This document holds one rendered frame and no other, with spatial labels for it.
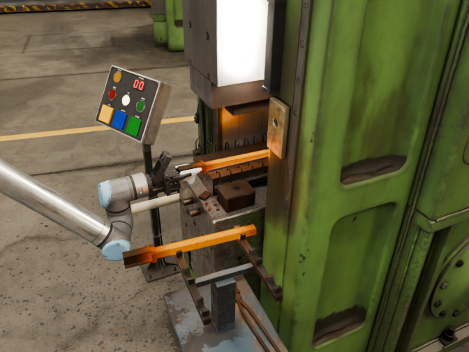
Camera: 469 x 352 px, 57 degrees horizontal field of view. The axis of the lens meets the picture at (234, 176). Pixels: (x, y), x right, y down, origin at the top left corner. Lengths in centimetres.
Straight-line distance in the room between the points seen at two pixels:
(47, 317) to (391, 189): 186
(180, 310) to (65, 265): 142
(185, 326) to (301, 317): 44
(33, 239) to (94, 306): 77
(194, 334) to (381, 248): 76
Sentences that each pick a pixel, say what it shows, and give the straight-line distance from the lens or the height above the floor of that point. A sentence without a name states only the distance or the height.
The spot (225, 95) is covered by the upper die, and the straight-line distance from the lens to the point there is 148.
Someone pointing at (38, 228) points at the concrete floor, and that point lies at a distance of 319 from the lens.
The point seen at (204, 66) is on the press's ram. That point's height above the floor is 140.
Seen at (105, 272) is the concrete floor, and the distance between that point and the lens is 273.
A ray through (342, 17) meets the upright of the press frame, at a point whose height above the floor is 163.
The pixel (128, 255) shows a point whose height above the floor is 98.
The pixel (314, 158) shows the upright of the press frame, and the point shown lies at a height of 125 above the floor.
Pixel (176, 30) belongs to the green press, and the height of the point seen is 30.
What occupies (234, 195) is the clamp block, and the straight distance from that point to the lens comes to 154.
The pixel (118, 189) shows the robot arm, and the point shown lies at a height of 101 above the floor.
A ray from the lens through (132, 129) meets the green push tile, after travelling 198.
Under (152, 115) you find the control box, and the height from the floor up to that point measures 106.
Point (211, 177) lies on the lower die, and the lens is 162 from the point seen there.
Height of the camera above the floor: 186
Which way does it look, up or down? 32 degrees down
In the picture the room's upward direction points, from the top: 1 degrees clockwise
